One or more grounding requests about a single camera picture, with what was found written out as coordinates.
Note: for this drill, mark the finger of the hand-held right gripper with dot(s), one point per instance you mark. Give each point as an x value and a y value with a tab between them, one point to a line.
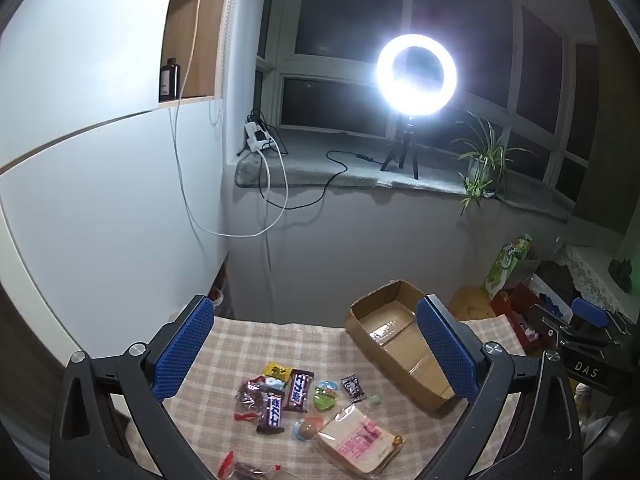
590	310
550	322

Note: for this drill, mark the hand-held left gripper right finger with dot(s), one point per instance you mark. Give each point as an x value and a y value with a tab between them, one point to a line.
447	350

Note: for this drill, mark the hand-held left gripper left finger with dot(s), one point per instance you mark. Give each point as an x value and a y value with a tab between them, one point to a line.
182	347

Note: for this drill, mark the cardboard box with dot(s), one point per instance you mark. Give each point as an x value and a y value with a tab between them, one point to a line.
395	330

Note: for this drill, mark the red brown snack packet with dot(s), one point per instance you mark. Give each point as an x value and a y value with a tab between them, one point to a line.
250	471
246	400

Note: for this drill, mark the small green candy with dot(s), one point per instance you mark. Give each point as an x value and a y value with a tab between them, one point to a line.
375	401

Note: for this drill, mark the teal candy packet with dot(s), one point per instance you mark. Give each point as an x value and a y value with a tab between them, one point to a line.
270	385

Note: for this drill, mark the yellow candy packet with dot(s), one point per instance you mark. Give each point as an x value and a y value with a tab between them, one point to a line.
277	371

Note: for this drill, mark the black white candy packet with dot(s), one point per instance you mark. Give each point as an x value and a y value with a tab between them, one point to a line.
354	387

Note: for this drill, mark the brown blue chocolate bar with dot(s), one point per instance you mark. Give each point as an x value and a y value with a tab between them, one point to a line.
298	391
271	412

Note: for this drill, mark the sliced bread packet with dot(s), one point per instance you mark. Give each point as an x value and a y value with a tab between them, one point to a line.
355	442

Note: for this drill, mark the green jelly cup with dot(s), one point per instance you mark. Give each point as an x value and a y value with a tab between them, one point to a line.
324	400

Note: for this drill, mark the round brown egg snack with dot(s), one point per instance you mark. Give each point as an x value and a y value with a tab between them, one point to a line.
306	429

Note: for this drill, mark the white blue box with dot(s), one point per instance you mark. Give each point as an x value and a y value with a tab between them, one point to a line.
542	287

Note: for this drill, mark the lace cloth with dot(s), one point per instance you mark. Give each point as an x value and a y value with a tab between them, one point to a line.
590	270

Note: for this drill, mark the dark figurine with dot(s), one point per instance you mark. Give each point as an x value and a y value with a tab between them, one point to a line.
620	275

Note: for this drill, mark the wooden stool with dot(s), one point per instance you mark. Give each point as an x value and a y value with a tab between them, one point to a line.
470	302

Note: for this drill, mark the green printed carton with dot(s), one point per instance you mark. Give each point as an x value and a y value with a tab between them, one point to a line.
502	265

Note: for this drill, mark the pink checkered tablecloth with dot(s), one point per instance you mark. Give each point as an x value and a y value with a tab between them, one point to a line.
280	350

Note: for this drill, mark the potted spider plant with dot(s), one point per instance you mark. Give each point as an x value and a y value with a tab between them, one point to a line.
482	160

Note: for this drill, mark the white power strip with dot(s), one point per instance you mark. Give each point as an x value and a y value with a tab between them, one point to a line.
256	137

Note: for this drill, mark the black tripod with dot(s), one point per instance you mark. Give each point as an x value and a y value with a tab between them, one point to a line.
406	127

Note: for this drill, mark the dark bottle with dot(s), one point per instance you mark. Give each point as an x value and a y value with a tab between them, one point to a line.
169	82

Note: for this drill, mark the window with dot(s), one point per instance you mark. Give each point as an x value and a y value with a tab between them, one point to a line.
350	10

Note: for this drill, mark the wooden wall shelf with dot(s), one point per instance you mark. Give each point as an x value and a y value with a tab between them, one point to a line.
210	35

